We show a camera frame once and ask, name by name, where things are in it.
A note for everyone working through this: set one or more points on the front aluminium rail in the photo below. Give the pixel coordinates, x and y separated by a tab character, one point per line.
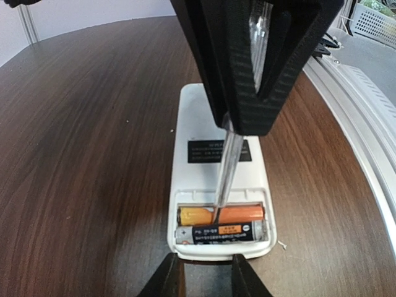
347	80

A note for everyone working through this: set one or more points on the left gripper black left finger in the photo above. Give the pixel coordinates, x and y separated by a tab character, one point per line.
168	279

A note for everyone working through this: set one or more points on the left aluminium frame post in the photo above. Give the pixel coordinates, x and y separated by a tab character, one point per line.
28	24

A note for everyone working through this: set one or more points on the white perforated basket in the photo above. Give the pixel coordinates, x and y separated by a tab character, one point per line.
374	25

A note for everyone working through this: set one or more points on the small silver screwdriver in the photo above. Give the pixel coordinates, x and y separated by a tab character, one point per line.
259	25

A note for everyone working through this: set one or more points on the orange black battery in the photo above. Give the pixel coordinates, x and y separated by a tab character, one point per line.
228	233
199	216

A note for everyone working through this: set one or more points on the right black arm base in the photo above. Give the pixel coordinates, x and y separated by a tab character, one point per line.
327	42

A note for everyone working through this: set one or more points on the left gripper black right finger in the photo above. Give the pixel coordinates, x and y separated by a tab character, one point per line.
244	280

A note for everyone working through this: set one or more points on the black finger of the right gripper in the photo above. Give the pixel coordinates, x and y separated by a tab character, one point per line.
295	29
205	26

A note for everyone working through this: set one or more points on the white remote control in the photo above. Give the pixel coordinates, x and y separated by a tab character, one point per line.
195	170

